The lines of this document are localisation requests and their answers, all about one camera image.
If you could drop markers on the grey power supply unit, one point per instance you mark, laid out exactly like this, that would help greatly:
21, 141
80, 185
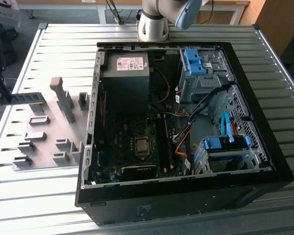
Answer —
125, 85

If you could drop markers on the blue plastic drive latch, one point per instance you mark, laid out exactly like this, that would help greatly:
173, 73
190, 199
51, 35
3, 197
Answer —
194, 66

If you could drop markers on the blue RAM stick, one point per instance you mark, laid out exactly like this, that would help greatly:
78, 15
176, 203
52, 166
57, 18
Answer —
27, 98

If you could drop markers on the blue disk carrier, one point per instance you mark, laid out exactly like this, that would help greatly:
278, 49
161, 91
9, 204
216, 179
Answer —
213, 143

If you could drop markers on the grey low disk bay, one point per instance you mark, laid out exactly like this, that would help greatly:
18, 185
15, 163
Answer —
235, 156

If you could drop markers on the dark RAM stick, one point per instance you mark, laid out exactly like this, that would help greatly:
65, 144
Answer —
168, 147

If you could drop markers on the green motherboard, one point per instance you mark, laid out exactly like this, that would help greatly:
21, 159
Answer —
117, 147

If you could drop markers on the grey tall drive cage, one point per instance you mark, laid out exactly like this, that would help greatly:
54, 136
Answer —
203, 85

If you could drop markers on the silver CPU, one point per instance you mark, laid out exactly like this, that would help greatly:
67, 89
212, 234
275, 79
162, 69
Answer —
142, 145

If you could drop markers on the black graphics card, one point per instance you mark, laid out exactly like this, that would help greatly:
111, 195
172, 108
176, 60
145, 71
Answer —
139, 172

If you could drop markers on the black PC case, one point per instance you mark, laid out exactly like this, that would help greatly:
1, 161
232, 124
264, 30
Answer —
161, 203

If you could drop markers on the grey parts rack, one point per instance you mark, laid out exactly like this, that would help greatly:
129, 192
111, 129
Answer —
51, 122

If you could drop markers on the brown wooden cabinet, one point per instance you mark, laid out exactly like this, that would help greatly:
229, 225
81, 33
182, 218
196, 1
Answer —
279, 19

